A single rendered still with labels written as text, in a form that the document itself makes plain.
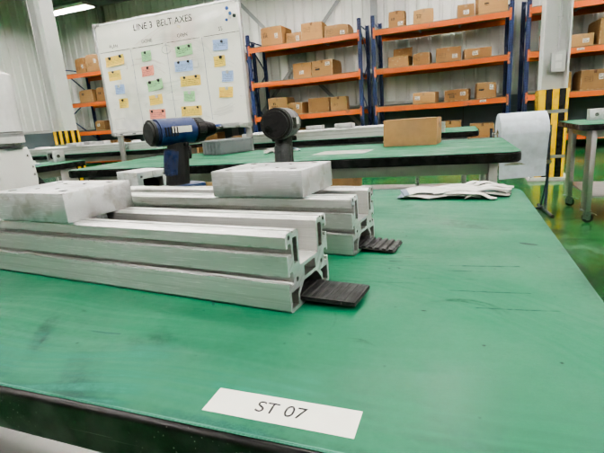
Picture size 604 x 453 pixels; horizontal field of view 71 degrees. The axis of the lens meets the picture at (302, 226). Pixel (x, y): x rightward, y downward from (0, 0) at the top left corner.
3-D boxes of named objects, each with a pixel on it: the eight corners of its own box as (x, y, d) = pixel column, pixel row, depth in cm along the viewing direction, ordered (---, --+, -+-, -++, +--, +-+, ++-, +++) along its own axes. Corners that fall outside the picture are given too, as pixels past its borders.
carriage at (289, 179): (216, 213, 69) (210, 171, 67) (253, 199, 78) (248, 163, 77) (305, 217, 62) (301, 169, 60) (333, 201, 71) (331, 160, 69)
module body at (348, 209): (16, 230, 96) (7, 193, 94) (57, 219, 105) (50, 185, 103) (353, 256, 60) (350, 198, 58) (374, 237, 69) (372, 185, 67)
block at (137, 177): (113, 208, 114) (107, 173, 112) (151, 200, 123) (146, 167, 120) (133, 211, 108) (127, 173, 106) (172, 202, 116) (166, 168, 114)
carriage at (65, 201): (2, 236, 64) (-10, 191, 62) (69, 219, 73) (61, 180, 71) (72, 244, 56) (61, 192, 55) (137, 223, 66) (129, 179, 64)
